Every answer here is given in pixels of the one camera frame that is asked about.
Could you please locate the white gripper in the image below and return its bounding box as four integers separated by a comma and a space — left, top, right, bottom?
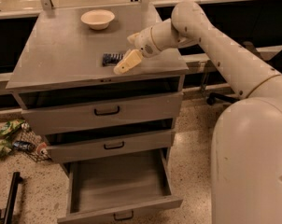
114, 27, 161, 75

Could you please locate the blue rxbar blueberry bar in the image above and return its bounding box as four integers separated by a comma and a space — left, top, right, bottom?
102, 53, 124, 66

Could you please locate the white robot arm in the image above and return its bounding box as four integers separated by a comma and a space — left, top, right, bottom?
114, 1, 282, 224

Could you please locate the grey drawer cabinet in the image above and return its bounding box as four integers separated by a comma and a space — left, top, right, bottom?
6, 3, 190, 176

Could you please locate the grey top drawer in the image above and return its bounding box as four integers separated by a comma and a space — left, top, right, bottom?
22, 92, 182, 135

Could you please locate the grey drawer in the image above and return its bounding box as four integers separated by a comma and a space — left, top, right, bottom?
57, 149, 182, 224
22, 92, 182, 135
47, 129, 175, 163

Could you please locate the grey middle drawer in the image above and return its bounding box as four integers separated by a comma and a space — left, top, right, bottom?
47, 129, 175, 163

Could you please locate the grey bottom drawer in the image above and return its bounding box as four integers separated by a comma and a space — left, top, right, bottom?
57, 149, 182, 224

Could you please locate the cream paper bowl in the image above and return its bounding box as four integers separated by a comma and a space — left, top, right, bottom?
80, 9, 115, 31

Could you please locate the small red white cup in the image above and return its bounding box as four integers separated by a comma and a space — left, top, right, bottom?
36, 142, 48, 156

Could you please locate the green chip bag upper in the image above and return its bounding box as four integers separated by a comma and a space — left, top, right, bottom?
0, 119, 24, 139

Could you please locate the green chip bag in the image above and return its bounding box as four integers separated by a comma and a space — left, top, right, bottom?
0, 140, 12, 158
0, 119, 24, 139

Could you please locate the black office chair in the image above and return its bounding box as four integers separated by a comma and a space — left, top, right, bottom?
206, 41, 282, 105

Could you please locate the blue drink can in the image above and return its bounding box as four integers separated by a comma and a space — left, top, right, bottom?
13, 141, 35, 152

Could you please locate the green chip bag lower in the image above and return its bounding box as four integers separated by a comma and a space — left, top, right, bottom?
0, 140, 12, 158

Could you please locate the black metal stand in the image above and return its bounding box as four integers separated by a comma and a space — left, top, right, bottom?
3, 172, 22, 224

